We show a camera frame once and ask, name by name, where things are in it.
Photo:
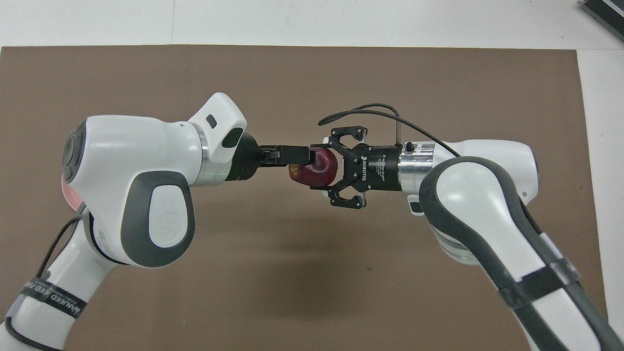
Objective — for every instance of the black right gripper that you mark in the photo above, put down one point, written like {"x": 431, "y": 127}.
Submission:
{"x": 382, "y": 168}

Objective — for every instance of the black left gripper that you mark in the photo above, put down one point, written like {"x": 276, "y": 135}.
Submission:
{"x": 243, "y": 158}

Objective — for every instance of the dark red apple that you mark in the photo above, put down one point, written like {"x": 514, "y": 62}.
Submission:
{"x": 317, "y": 175}

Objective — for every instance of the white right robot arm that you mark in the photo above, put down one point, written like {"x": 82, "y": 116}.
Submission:
{"x": 487, "y": 195}

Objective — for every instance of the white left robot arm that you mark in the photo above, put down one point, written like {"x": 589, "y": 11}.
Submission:
{"x": 122, "y": 156}

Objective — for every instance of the pink plate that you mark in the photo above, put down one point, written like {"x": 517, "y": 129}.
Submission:
{"x": 69, "y": 195}

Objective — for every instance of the brown table mat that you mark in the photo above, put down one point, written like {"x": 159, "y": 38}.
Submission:
{"x": 292, "y": 292}

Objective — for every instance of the black ribbed device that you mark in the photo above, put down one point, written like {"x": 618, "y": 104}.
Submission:
{"x": 607, "y": 12}

